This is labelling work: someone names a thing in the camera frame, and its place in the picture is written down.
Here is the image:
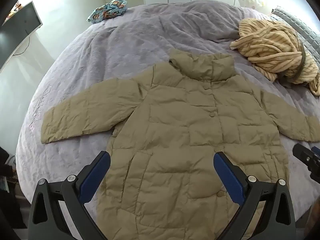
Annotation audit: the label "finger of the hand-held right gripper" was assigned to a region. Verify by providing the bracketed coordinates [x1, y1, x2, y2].
[292, 144, 320, 179]

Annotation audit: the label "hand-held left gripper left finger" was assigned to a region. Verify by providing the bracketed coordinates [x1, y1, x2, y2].
[27, 151, 111, 240]

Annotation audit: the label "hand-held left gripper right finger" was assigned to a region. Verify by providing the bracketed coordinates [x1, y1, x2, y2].
[213, 151, 297, 240]

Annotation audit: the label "olive puffer jacket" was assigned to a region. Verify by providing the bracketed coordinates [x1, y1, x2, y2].
[41, 49, 320, 240]

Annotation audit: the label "beige striped fleece garment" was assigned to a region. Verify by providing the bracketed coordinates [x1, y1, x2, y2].
[230, 18, 320, 92]

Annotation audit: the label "grey plush bed blanket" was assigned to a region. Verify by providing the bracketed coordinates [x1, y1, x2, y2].
[15, 0, 320, 240]

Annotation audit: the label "colourful printed cloth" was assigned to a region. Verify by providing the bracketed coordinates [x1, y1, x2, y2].
[87, 0, 127, 24]

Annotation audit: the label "thin black cable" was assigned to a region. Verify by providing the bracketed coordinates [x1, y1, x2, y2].
[12, 36, 31, 56]

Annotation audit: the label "wall-mounted monitor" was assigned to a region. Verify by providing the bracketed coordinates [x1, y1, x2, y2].
[0, 1, 43, 73]

